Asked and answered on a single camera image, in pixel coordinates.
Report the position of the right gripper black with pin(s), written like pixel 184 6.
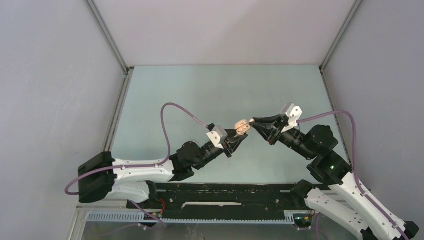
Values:
pixel 278 126

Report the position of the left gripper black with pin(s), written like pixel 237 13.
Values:
pixel 233 142

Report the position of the beige earbud charging case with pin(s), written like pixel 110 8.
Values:
pixel 242 127

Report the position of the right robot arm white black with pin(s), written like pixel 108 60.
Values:
pixel 365 217

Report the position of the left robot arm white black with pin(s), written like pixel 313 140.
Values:
pixel 105 177

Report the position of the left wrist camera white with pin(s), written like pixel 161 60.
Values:
pixel 217 136

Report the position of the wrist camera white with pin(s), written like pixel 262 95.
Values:
pixel 293 113
pixel 217 136

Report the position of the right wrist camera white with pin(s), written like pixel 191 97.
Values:
pixel 293 113

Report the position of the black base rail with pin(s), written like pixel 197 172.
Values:
pixel 224 201

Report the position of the white slotted cable duct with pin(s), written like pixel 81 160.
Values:
pixel 139 217

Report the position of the right aluminium frame post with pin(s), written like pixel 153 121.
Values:
pixel 340 34

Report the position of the aluminium frame post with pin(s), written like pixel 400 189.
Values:
pixel 107 35
pixel 340 34

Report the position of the left aluminium frame post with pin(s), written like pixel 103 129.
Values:
pixel 107 35

